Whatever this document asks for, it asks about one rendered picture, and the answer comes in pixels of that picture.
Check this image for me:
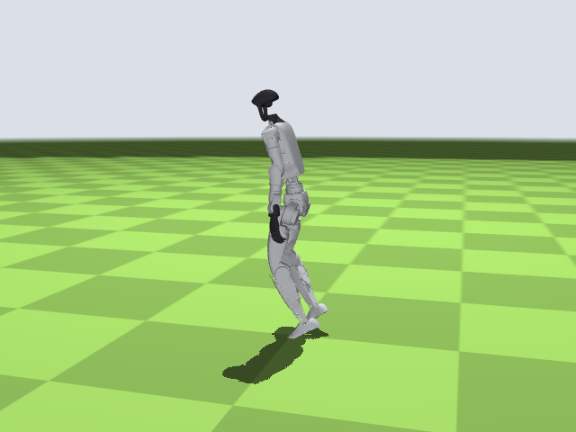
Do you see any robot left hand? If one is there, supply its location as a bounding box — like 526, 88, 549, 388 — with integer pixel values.
268, 204, 286, 243

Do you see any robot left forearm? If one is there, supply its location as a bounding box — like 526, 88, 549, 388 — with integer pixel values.
267, 165, 284, 213

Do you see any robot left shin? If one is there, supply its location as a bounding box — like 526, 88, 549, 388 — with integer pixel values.
270, 266, 308, 325

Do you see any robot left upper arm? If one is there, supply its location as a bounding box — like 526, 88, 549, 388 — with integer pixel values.
262, 127, 284, 177

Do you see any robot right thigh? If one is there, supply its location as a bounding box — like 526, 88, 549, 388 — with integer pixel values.
281, 202, 311, 268

